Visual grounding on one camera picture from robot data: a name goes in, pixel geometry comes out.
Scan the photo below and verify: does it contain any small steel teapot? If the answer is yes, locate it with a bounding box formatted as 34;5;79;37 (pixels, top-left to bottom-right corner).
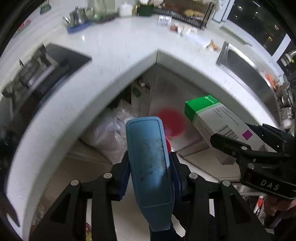
63;7;95;28

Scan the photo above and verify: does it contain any glass carafe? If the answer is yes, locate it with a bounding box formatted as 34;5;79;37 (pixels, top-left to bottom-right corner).
86;0;106;21

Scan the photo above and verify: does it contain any dark woven coaster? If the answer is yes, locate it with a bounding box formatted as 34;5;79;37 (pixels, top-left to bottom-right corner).
93;13;119;24

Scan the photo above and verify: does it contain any light blue plastic case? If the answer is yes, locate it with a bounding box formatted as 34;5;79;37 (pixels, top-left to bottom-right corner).
125;116;175;232

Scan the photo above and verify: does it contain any stainless steel sink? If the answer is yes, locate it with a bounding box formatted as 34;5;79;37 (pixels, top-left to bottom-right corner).
217;42;281;126

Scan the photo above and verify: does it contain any black wire rack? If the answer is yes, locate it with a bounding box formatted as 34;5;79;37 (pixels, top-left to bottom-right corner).
153;1;217;29

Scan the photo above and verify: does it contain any yellow red sauce packet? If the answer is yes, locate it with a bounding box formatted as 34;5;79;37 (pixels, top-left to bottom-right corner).
206;40;221;51

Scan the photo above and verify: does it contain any green white medicine box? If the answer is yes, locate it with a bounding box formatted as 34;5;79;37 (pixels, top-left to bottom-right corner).
184;95;275;165

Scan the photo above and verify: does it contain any white shampoo sachet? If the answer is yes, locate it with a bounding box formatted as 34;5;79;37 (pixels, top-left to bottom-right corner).
158;15;172;26

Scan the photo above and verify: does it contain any red trash bin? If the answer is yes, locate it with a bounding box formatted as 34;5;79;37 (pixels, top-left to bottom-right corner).
156;108;186;138

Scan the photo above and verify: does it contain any blue saucer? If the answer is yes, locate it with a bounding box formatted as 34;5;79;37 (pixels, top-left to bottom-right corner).
66;21;92;33

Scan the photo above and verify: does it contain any white woven sack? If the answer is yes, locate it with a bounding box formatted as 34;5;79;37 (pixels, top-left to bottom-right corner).
80;100;137;164

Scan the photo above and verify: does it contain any dark green enamel mug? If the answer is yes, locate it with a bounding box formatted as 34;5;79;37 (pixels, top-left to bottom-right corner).
137;4;154;16

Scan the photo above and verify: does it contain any white lidded jar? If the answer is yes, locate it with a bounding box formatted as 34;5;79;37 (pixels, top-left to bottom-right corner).
118;3;133;17

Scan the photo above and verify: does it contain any white tissue paper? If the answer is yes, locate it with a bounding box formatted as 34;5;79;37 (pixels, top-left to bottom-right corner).
170;25;198;36

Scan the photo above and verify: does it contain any black gas stove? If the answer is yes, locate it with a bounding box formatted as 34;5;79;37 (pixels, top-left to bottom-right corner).
1;43;92;110

